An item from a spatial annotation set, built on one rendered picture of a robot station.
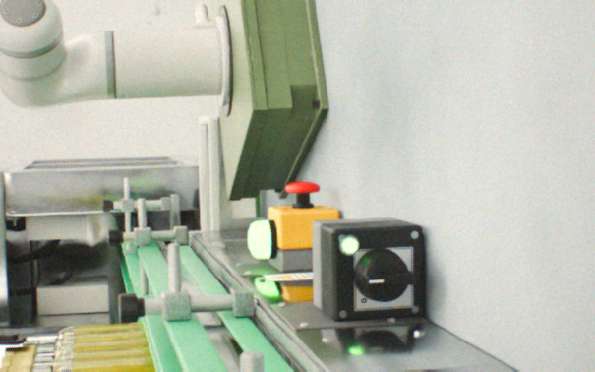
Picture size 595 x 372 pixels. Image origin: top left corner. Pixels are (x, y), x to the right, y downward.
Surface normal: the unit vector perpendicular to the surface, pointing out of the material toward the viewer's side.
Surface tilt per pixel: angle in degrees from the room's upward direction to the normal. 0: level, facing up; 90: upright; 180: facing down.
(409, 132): 0
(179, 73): 90
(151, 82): 90
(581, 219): 0
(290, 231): 90
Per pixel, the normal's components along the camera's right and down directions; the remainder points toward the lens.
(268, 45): 0.17, -0.36
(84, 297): 0.20, 0.07
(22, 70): -0.01, 0.83
